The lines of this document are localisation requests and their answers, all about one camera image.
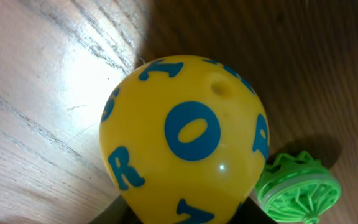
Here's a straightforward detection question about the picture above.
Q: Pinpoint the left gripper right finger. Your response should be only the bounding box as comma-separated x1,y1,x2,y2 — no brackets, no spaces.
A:
229,197,277,224

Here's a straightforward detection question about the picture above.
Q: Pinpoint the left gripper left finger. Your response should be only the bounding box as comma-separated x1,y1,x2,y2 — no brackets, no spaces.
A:
89,195,142,224

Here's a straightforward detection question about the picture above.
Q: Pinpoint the green ridged disc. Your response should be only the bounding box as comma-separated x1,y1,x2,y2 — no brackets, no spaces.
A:
255,151,341,224

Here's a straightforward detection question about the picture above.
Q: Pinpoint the yellow letter ball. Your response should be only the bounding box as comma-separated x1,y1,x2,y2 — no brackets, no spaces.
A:
99,55,270,223

